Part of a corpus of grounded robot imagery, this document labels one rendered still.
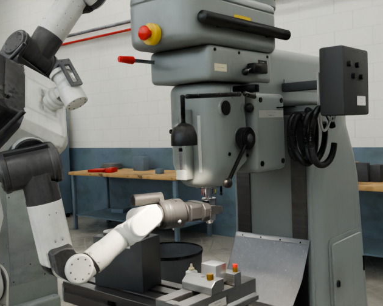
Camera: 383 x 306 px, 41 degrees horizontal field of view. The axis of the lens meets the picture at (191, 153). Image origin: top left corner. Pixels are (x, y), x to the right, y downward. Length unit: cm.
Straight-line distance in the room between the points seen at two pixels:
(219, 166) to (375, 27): 453
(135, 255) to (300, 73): 88
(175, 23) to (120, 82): 679
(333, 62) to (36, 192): 93
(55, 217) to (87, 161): 752
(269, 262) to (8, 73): 111
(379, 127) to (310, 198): 400
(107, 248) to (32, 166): 31
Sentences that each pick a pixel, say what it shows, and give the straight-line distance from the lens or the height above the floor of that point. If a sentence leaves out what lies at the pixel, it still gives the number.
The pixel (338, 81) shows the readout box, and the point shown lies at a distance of 160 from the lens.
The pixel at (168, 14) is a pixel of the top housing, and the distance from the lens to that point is 144.
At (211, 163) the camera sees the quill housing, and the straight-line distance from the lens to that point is 151.
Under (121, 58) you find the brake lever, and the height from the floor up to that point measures 170.
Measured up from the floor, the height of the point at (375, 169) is 101.
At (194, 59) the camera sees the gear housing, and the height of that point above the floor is 169.
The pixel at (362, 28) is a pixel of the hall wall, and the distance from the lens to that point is 595.
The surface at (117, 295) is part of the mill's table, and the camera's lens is 186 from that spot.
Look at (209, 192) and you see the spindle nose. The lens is 160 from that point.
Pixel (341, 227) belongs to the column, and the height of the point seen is 109.
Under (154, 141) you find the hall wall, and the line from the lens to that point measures 765.
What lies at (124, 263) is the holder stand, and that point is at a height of 102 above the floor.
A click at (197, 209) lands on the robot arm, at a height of 125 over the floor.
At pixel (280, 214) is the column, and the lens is 192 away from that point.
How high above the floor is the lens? 150
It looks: 3 degrees down
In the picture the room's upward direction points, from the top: 2 degrees counter-clockwise
